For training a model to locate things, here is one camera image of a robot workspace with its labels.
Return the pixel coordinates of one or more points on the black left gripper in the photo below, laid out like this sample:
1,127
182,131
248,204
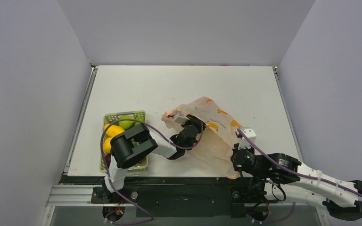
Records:
195,121

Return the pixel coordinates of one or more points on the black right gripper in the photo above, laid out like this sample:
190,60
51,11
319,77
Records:
239,149

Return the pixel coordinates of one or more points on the orange plastic bag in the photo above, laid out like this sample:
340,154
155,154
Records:
219,136

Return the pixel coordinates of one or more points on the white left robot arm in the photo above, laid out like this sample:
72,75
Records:
127,147

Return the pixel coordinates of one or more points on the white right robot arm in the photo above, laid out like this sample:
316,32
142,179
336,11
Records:
285,178

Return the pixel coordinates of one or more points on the green fake lime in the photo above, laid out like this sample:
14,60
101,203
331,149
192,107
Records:
139,119

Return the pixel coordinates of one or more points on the green fake pear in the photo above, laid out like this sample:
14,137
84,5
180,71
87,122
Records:
127,122

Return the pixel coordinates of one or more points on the yellow fake bananas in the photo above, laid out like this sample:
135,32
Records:
106,145

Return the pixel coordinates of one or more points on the green plastic basket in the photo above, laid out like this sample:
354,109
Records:
105,159

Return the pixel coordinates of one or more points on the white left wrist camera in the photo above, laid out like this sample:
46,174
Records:
178,118

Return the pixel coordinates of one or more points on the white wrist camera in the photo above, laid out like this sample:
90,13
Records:
178,118
247,136

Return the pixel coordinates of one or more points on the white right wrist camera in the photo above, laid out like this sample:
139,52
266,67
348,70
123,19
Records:
247,136

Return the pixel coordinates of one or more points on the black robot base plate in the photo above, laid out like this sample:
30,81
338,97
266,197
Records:
181,196

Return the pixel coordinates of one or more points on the aluminium table frame rail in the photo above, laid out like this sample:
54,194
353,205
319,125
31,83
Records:
80,118

